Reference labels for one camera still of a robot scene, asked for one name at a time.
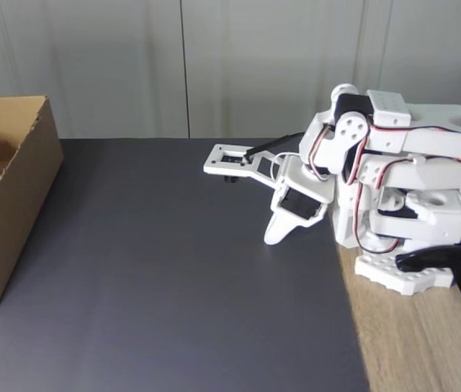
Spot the brown cardboard box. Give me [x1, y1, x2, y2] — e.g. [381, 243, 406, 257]
[0, 96, 65, 314]

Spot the dark grey table mat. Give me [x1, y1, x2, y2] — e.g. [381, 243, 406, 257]
[0, 138, 369, 392]

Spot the black camera cable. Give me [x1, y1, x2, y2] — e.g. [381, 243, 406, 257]
[242, 132, 305, 160]

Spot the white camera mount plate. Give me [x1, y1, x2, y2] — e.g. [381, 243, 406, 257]
[203, 143, 287, 191]

